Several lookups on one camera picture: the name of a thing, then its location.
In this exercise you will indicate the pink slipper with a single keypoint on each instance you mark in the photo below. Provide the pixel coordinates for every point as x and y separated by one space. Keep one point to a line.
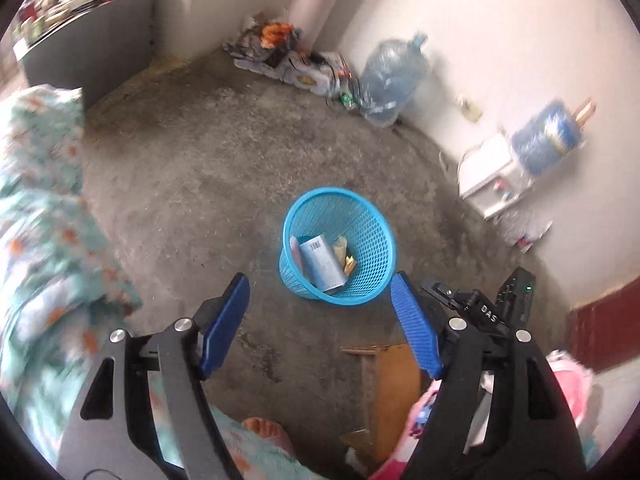
575 381

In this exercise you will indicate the grey side cabinet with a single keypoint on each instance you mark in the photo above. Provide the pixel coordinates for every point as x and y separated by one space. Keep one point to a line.
96 51

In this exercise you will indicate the small wooden stool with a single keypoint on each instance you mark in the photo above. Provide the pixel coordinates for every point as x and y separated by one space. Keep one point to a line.
390 385

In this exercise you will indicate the brown paper bag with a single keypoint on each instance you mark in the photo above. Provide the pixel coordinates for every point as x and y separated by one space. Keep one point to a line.
346 260

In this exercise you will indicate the blue mesh trash basket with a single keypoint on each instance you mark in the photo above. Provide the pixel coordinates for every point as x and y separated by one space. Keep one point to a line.
334 212

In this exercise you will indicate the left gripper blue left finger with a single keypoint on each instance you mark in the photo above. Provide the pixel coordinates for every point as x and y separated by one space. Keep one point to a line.
111 434

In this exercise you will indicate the blue white carton box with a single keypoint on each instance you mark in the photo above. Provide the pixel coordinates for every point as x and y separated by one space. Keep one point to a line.
322 266

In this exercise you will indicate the empty water jug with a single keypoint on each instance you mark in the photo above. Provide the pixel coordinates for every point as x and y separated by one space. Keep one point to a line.
393 72

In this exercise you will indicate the water bottle on dispenser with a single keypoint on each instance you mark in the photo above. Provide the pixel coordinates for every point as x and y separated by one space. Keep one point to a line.
547 138

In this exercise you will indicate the floral teal quilt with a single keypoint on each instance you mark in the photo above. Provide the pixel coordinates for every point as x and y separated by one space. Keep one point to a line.
63 293

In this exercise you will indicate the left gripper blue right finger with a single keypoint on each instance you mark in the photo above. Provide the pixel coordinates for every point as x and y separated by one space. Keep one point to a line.
499 413

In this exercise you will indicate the white water dispenser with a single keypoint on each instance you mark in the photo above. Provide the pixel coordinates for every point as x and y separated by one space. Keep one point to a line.
491 179

